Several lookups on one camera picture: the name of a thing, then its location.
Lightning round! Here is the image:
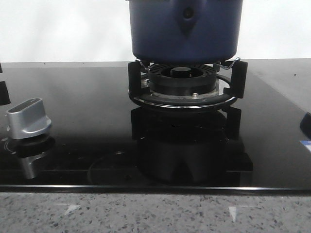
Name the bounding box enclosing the dark object right edge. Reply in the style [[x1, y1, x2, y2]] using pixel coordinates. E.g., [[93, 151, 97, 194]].
[[300, 112, 311, 139]]

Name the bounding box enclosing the silver stove control knob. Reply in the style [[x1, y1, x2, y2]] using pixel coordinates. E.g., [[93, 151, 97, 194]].
[[6, 98, 52, 139]]

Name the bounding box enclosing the black glass gas stove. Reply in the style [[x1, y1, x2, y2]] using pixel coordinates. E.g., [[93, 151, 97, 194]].
[[0, 59, 311, 195]]

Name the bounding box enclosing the blue white sticker label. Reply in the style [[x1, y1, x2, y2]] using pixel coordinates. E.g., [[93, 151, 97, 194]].
[[300, 140, 311, 152]]

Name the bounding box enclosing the blue cooking pot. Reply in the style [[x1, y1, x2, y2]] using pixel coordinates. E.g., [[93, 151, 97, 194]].
[[128, 0, 243, 65]]

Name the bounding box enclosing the silver wire pot adapter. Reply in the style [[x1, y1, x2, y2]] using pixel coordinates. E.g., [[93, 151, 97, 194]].
[[135, 57, 241, 71]]

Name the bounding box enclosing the black left pot support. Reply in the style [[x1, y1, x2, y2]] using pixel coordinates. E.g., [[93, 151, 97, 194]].
[[0, 61, 11, 106]]

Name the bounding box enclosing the black round gas burner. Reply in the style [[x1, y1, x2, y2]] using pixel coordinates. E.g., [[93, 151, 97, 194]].
[[148, 64, 216, 96]]

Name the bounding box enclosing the black pot support grate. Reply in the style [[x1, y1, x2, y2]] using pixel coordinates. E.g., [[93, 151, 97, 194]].
[[127, 61, 248, 111]]

